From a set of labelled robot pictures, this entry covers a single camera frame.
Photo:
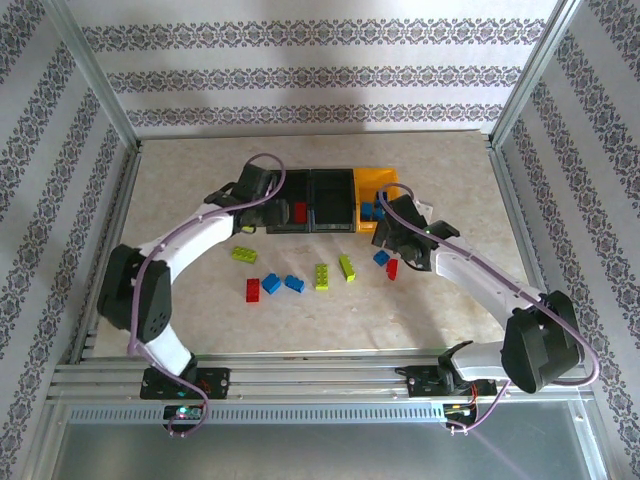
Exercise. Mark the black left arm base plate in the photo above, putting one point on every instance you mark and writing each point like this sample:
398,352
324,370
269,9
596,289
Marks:
217,382

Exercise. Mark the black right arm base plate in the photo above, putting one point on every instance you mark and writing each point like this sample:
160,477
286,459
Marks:
420,382

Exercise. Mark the black bin with green bricks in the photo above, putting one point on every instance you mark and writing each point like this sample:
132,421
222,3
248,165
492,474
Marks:
332,200

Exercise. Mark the yellow bin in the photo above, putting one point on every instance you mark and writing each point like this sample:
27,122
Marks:
375,179

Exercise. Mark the aluminium frame post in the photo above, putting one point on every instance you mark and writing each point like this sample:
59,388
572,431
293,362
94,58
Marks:
95,75
535,75

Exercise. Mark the red lego brick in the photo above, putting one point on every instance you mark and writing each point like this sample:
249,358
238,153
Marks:
392,268
300,212
253,290

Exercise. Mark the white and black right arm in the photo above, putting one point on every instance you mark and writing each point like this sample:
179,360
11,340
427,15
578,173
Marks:
480,280

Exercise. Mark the aluminium side rail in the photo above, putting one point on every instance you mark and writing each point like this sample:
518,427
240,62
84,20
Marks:
515,215
112,240

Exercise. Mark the aluminium mounting rail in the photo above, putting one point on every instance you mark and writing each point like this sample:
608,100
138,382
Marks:
320,380

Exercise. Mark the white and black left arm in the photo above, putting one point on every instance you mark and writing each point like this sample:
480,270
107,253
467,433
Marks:
200,235

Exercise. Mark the black bin with red bricks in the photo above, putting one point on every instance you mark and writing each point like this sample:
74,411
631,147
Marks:
299,185

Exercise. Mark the small lit circuit board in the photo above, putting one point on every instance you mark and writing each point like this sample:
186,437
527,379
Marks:
182,412

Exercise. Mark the grey metal sheet panel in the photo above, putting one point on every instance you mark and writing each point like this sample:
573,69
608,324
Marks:
320,455

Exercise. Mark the blue lego brick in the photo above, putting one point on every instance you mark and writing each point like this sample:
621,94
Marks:
368,207
295,284
376,216
381,257
271,283

